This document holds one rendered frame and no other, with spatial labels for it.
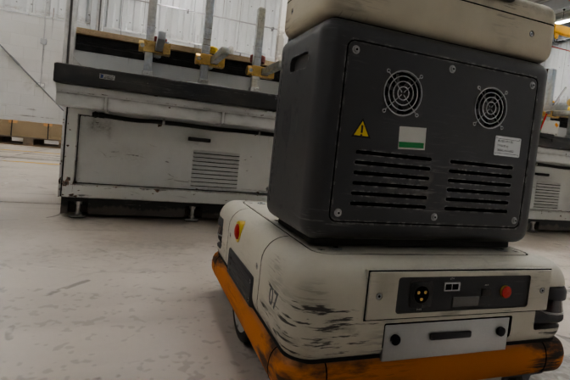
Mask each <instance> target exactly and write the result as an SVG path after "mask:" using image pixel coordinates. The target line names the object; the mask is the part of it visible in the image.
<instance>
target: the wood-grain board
mask: <svg viewBox="0 0 570 380"><path fill-rule="evenodd" d="M76 34H78V35H83V36H92V37H97V38H103V39H108V40H113V41H118V42H127V43H132V44H137V45H139V40H143V41H144V40H146V39H143V38H138V37H133V36H124V35H120V34H115V33H109V32H105V31H95V30H91V29H86V28H81V27H76ZM170 50H172V51H177V52H182V53H191V54H196V53H201V52H202V49H200V48H195V47H186V46H182V45H176V44H172V43H170ZM225 60H231V61H236V62H241V63H246V64H252V63H250V58H249V57H244V56H238V55H234V54H228V55H227V56H226V57H225ZM273 63H275V62H272V61H267V60H266V61H265V63H264V64H261V65H260V66H265V67H266V66H268V65H270V64H273Z"/></svg>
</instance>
